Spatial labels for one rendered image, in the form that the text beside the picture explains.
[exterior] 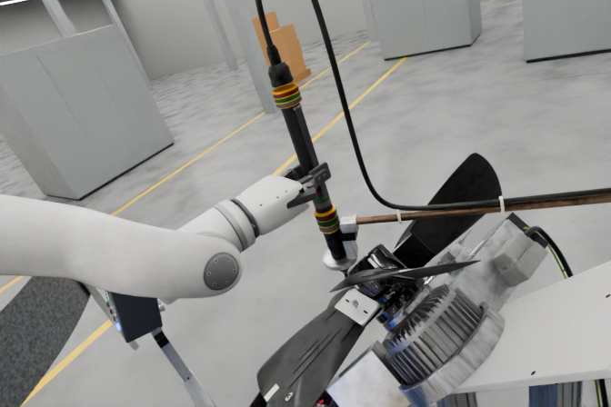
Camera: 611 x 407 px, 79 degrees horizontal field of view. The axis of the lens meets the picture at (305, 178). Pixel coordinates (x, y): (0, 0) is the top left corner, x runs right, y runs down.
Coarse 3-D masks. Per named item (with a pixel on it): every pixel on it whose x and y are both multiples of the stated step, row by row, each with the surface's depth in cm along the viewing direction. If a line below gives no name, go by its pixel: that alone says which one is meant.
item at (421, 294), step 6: (426, 288) 81; (420, 294) 79; (426, 294) 79; (414, 300) 78; (420, 300) 78; (408, 306) 77; (414, 306) 77; (402, 312) 78; (408, 312) 77; (390, 318) 82; (396, 318) 78; (402, 318) 78; (384, 324) 84; (390, 324) 79
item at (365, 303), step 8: (344, 296) 85; (352, 296) 84; (360, 296) 83; (336, 304) 84; (344, 304) 83; (352, 304) 82; (360, 304) 81; (368, 304) 81; (376, 304) 80; (344, 312) 81; (352, 312) 81; (360, 312) 80; (368, 312) 79; (360, 320) 78; (368, 320) 78
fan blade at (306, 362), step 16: (320, 320) 82; (336, 320) 80; (352, 320) 78; (304, 336) 80; (320, 336) 78; (336, 336) 76; (352, 336) 75; (288, 352) 79; (304, 352) 76; (320, 352) 74; (336, 352) 73; (272, 368) 79; (288, 368) 75; (304, 368) 73; (320, 368) 71; (336, 368) 70; (272, 384) 74; (288, 384) 71; (304, 384) 70; (320, 384) 68; (272, 400) 70; (304, 400) 66
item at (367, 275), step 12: (444, 264) 53; (456, 264) 53; (468, 264) 55; (348, 276) 65; (360, 276) 60; (372, 276) 56; (384, 276) 53; (408, 276) 73; (420, 276) 70; (336, 288) 55
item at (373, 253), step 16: (368, 256) 83; (384, 256) 83; (352, 272) 84; (368, 288) 82; (384, 288) 80; (400, 288) 81; (416, 288) 79; (384, 304) 82; (400, 304) 78; (384, 320) 80
